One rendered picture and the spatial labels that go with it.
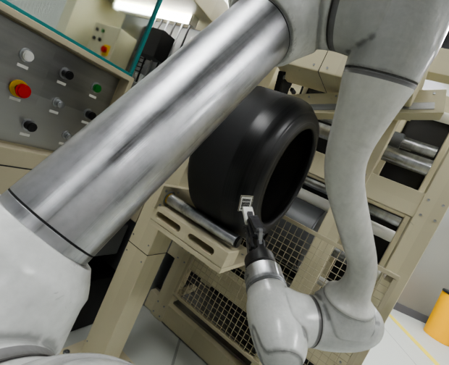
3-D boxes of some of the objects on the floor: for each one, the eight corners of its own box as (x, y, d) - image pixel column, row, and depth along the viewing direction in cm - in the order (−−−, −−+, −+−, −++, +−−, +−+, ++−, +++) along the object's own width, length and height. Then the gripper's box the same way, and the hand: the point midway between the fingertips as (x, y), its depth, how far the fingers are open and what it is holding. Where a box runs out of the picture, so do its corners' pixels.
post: (77, 357, 136) (316, -198, 110) (101, 346, 148) (321, -157, 122) (93, 377, 130) (350, -205, 104) (116, 364, 142) (353, -162, 116)
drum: (439, 334, 433) (461, 295, 426) (460, 353, 392) (485, 311, 386) (414, 323, 433) (436, 284, 426) (433, 340, 392) (458, 298, 385)
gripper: (251, 250, 65) (237, 190, 85) (242, 287, 72) (232, 224, 92) (283, 250, 66) (263, 191, 86) (271, 288, 73) (255, 224, 93)
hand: (248, 215), depth 86 cm, fingers closed
